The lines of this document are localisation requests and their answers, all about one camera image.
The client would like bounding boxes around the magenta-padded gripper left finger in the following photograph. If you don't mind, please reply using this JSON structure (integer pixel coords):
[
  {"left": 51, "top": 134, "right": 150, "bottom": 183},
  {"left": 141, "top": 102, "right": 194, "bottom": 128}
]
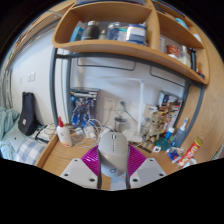
[{"left": 59, "top": 145, "right": 103, "bottom": 190}]

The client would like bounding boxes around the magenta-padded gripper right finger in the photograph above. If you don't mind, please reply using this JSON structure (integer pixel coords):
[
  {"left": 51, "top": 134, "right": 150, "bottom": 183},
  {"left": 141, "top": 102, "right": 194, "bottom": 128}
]
[{"left": 125, "top": 143, "right": 167, "bottom": 190}]

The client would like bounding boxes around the grey computer mouse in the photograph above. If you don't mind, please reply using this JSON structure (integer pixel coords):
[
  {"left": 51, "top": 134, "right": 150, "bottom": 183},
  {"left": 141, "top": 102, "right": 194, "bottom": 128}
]
[{"left": 97, "top": 131, "right": 130, "bottom": 178}]

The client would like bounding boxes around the teal round dish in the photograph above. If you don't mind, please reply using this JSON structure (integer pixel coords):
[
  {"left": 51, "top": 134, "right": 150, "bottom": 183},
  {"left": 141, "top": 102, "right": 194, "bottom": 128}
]
[{"left": 154, "top": 137, "right": 170, "bottom": 152}]

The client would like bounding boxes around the blue snack packet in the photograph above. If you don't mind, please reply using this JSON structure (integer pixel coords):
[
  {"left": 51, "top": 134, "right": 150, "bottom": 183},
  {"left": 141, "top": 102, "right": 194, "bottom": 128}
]
[{"left": 166, "top": 146, "right": 184, "bottom": 164}]

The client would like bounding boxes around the white pump bottle red cap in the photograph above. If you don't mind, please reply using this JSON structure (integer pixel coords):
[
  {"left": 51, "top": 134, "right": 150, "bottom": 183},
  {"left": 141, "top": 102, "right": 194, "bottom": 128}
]
[{"left": 55, "top": 116, "right": 74, "bottom": 148}]

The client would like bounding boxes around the white charger block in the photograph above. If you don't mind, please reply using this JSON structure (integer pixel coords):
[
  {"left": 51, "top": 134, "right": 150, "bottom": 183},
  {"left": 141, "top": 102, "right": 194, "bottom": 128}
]
[{"left": 84, "top": 124, "right": 98, "bottom": 139}]

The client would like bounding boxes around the blue white tube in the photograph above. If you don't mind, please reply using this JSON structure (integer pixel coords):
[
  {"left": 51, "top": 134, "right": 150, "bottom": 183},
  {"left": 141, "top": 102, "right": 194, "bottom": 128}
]
[{"left": 165, "top": 126, "right": 175, "bottom": 141}]

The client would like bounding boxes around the white mug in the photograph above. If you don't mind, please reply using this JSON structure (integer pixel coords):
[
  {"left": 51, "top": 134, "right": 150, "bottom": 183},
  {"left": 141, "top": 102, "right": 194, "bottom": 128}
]
[{"left": 182, "top": 157, "right": 199, "bottom": 169}]

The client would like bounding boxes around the blue spray bottle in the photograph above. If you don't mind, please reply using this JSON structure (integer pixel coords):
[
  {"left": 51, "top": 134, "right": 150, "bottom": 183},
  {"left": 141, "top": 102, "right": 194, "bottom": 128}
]
[{"left": 173, "top": 117, "right": 190, "bottom": 148}]

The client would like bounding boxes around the blue checked bed sheet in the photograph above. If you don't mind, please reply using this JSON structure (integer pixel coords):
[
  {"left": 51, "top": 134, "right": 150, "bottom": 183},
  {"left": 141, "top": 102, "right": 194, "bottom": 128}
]
[{"left": 14, "top": 136, "right": 46, "bottom": 166}]

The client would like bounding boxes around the blue robot model kit box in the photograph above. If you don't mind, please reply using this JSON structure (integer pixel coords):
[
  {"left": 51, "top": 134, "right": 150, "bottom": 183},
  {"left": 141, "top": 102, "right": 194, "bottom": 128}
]
[{"left": 69, "top": 88, "right": 100, "bottom": 129}]

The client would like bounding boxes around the black bag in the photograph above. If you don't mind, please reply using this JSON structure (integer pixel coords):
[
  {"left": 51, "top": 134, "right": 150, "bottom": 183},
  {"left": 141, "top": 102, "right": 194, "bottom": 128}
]
[{"left": 17, "top": 91, "right": 39, "bottom": 136}]

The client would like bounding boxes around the white printed model box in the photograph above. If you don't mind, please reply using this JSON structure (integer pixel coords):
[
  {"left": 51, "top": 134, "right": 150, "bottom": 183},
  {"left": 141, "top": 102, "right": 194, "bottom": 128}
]
[{"left": 156, "top": 90, "right": 184, "bottom": 116}]

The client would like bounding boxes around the teal blanket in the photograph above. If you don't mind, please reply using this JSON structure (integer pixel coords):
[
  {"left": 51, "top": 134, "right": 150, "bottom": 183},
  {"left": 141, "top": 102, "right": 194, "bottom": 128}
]
[{"left": 0, "top": 106, "right": 19, "bottom": 161}]

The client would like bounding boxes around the wooden shelf unit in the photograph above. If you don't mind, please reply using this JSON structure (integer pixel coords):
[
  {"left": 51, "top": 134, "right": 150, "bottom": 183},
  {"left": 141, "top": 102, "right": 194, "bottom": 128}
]
[{"left": 52, "top": 0, "right": 210, "bottom": 85}]

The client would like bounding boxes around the grey metal desk frame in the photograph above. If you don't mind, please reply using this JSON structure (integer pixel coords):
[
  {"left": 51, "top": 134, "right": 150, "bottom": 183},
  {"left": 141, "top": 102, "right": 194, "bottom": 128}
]
[{"left": 49, "top": 46, "right": 206, "bottom": 141}]

